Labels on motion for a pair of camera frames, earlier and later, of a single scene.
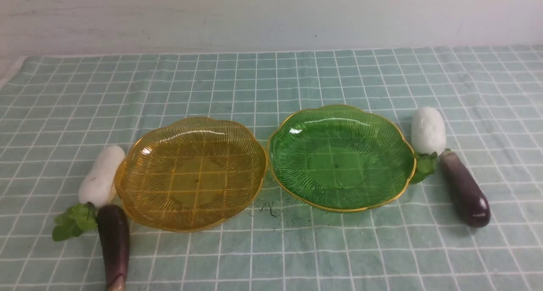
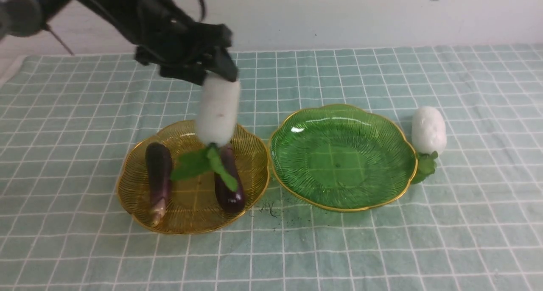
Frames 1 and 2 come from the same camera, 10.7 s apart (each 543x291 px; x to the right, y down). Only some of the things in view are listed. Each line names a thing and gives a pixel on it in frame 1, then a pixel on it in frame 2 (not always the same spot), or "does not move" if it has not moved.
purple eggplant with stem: x=113 y=224 to x=159 y=159
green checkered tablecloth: x=57 y=111 does not move
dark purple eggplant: x=472 y=203 to x=228 y=200
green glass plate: x=340 y=158 does not move
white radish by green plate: x=428 y=135 does not move
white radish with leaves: x=96 y=190 to x=218 y=110
